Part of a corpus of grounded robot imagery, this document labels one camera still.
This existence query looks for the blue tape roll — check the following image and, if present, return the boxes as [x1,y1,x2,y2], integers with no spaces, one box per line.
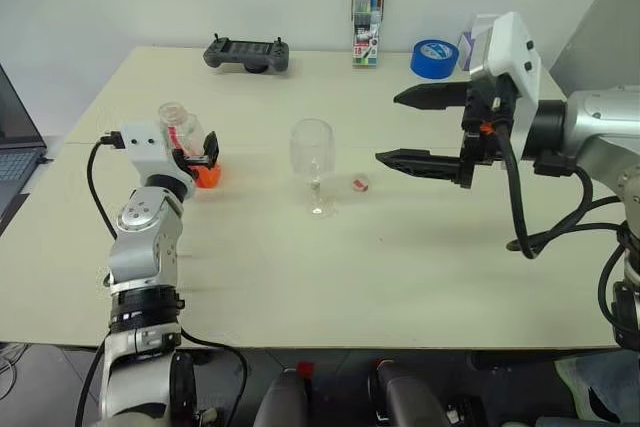
[409,37,461,80]

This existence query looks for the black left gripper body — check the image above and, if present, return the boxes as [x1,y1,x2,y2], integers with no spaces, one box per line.
[171,149,210,180]

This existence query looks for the clear wine glass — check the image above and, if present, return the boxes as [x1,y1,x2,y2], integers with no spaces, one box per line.
[289,117,339,219]

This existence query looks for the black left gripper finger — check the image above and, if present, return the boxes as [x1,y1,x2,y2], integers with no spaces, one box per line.
[201,130,222,169]

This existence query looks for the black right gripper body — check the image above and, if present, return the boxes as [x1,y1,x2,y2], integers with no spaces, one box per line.
[456,74,525,191]

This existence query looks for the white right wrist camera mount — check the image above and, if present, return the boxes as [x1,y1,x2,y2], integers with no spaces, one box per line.
[469,11,543,114]

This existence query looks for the clear bottle with orange cap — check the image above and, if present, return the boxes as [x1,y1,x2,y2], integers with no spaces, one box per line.
[157,101,227,190]

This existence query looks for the dark rounded shape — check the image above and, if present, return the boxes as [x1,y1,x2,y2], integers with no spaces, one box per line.
[253,368,309,427]
[368,358,452,427]

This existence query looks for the bystander person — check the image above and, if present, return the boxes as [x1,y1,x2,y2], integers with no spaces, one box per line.
[551,348,640,424]

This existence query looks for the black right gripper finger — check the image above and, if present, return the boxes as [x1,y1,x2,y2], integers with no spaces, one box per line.
[392,79,474,113]
[375,147,465,187]

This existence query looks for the grey floor cables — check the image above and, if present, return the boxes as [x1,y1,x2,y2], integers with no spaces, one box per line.
[0,343,27,399]

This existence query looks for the grey handheld remote controller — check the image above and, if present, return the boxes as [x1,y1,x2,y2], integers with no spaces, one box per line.
[201,35,292,75]

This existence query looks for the marker pen pack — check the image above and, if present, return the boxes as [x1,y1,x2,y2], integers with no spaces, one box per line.
[350,0,388,69]

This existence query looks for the dark grey laptop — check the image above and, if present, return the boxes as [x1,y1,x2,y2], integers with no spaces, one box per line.
[0,63,54,237]

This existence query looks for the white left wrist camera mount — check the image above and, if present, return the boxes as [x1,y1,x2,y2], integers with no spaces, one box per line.
[121,120,199,189]

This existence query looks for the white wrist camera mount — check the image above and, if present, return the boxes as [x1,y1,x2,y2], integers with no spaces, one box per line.
[469,11,543,114]
[121,120,199,189]

